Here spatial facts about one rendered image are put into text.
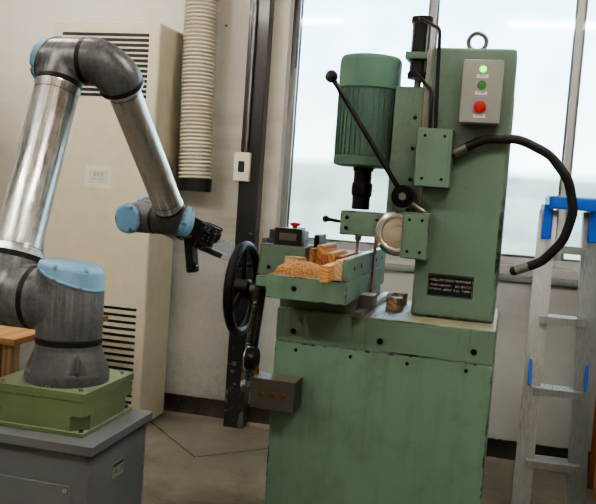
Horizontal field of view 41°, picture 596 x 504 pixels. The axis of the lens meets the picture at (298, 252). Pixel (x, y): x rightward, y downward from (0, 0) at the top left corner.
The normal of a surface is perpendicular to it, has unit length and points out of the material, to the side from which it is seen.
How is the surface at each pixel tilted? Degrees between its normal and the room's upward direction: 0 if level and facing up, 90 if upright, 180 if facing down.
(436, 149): 90
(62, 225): 90
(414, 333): 90
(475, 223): 90
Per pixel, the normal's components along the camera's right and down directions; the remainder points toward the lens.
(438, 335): -0.26, 0.06
